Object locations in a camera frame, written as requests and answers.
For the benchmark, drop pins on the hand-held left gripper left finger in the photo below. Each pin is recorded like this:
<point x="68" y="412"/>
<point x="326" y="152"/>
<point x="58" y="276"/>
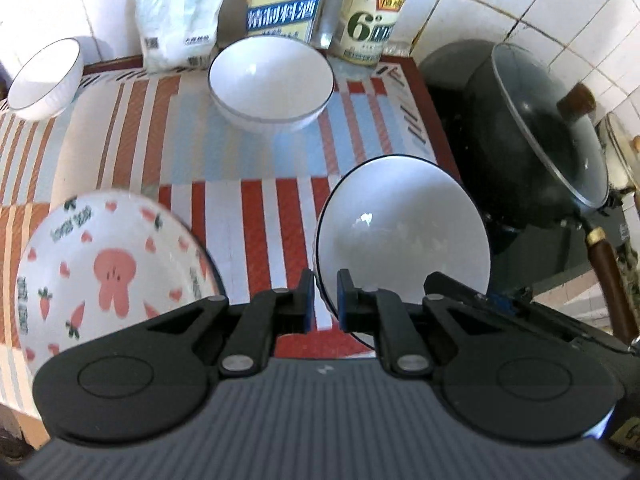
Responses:
<point x="307" y="302"/>

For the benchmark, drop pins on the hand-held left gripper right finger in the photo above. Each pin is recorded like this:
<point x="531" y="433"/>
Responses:
<point x="344" y="302"/>

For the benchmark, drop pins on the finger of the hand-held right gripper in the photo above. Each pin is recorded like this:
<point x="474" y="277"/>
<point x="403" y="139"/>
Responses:
<point x="452" y="285"/>

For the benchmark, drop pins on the white ribbed bowl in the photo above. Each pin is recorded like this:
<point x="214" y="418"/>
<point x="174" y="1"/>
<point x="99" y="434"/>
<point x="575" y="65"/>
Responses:
<point x="270" y="75"/>
<point x="45" y="80"/>
<point x="400" y="230"/>

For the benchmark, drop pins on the pink rabbit print plate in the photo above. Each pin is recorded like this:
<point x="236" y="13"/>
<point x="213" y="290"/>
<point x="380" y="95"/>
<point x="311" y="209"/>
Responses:
<point x="110" y="270"/>

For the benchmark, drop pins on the black gas stove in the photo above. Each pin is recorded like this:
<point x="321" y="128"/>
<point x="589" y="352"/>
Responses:
<point x="505" y="260"/>

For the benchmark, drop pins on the black wok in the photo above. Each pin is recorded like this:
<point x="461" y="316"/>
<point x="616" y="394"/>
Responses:
<point x="465" y="110"/>

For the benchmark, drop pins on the pale round container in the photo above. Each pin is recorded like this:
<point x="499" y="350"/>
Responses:
<point x="620" y="155"/>

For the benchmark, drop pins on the glass wok lid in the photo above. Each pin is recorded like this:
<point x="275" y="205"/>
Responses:
<point x="530" y="125"/>

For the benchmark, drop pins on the striped tablecloth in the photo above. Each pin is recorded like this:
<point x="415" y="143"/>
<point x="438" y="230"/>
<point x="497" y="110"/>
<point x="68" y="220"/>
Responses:
<point x="150" y="125"/>

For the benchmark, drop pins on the white label vinegar bottle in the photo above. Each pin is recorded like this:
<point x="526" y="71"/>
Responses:
<point x="365" y="25"/>

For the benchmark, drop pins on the yellow label cooking wine bottle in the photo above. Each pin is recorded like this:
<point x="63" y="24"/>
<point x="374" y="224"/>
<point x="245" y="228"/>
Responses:
<point x="285" y="5"/>

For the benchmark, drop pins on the white seasoning bag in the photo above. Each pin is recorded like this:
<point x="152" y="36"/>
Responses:
<point x="175" y="15"/>

